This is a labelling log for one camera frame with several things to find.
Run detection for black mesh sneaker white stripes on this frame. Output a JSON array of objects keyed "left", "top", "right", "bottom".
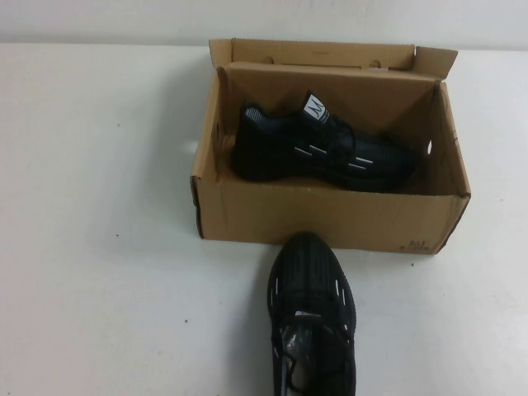
[
  {"left": 266, "top": 231, "right": 362, "bottom": 396},
  {"left": 233, "top": 88, "right": 417, "bottom": 193}
]

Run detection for brown cardboard shoe box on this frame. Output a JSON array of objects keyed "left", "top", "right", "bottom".
[{"left": 188, "top": 36, "right": 472, "bottom": 257}]

